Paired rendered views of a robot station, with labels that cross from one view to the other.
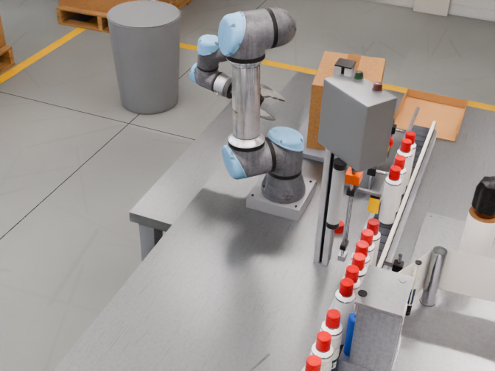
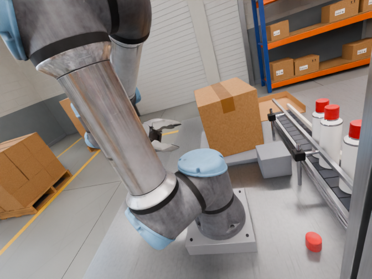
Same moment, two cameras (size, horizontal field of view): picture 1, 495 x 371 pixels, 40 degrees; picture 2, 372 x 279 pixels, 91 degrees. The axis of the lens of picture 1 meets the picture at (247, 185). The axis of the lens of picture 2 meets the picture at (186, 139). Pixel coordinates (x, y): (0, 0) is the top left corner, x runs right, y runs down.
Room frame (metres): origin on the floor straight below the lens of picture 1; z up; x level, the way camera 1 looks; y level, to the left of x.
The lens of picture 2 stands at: (1.51, -0.07, 1.35)
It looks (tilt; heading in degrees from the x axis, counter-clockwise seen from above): 26 degrees down; 355
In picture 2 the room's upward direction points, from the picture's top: 20 degrees counter-clockwise
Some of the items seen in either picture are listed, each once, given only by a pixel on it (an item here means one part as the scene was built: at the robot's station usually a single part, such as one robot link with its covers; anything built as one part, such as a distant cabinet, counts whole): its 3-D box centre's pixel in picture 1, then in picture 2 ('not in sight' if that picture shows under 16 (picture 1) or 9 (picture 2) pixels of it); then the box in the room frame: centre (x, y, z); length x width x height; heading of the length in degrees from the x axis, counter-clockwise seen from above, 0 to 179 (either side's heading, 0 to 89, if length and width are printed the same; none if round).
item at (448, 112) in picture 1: (430, 113); (272, 105); (2.50, -0.75, 0.85); 0.30 x 0.26 x 0.04; 159
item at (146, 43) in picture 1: (146, 58); not in sight; (4.09, 0.68, 0.31); 0.46 x 0.46 x 0.62
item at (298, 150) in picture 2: (376, 181); (306, 164); (1.91, -0.44, 0.91); 0.07 x 0.03 x 0.17; 69
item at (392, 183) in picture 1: (390, 195); not in sight; (1.74, -0.45, 0.98); 0.05 x 0.05 x 0.20
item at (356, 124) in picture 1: (356, 120); not in sight; (1.51, -0.27, 1.38); 0.17 x 0.10 x 0.19; 34
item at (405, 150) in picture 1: (401, 167); (330, 138); (1.90, -0.51, 0.98); 0.05 x 0.05 x 0.20
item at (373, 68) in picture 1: (346, 102); (225, 115); (2.33, -0.37, 0.99); 0.30 x 0.24 x 0.27; 167
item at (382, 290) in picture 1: (384, 290); not in sight; (1.15, -0.32, 1.14); 0.14 x 0.11 x 0.01; 159
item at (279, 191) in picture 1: (283, 178); (216, 205); (1.89, -0.12, 0.93); 0.15 x 0.15 x 0.10
